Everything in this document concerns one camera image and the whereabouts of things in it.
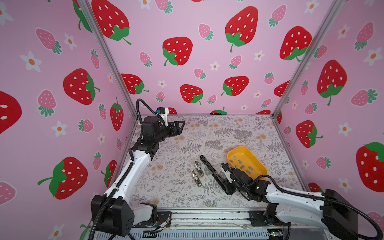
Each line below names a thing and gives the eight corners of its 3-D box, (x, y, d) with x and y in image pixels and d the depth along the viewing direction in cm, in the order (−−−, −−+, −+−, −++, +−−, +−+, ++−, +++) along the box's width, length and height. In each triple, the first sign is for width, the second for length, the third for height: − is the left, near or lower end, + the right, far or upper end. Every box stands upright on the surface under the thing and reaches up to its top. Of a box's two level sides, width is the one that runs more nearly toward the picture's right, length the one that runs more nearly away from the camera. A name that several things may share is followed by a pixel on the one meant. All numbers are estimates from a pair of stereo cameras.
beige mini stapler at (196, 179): (198, 187, 86) (198, 184, 82) (191, 174, 91) (191, 171, 87) (201, 186, 87) (201, 182, 83) (194, 173, 92) (194, 169, 88)
